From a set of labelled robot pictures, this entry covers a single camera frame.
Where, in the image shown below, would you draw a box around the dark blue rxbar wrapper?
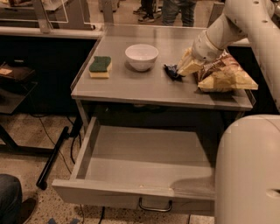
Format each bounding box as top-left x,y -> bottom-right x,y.
164,64 -> 183,81

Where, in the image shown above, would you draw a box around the green yellow sponge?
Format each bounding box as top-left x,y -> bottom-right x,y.
89,56 -> 112,78

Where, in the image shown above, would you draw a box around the grey cabinet table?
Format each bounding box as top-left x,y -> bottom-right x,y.
69,24 -> 256,135

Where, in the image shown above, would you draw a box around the white ceramic bowl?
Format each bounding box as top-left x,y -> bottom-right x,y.
125,44 -> 158,72

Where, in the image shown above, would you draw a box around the black floor bar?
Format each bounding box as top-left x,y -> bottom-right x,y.
36,127 -> 68,191

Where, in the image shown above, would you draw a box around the dark side shelf with tray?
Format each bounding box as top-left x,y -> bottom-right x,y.
0,61 -> 37,114

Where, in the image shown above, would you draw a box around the person in blue jeans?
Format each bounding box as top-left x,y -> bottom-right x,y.
162,0 -> 196,27

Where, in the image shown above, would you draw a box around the yellow brown chips bag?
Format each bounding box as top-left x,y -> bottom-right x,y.
194,51 -> 258,93

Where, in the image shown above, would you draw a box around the black metal drawer handle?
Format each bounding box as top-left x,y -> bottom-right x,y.
138,198 -> 172,213

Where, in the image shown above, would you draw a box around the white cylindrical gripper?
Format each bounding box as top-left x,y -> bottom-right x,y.
178,31 -> 223,76

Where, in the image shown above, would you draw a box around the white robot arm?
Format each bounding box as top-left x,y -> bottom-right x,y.
192,0 -> 280,224

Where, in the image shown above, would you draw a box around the seated person leg and shoe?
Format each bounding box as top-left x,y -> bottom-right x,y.
0,174 -> 37,224

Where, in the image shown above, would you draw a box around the grey open top drawer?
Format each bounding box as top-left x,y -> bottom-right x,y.
52,118 -> 217,215

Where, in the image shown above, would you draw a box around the standing person dark shoes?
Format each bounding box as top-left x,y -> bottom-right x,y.
133,0 -> 158,24

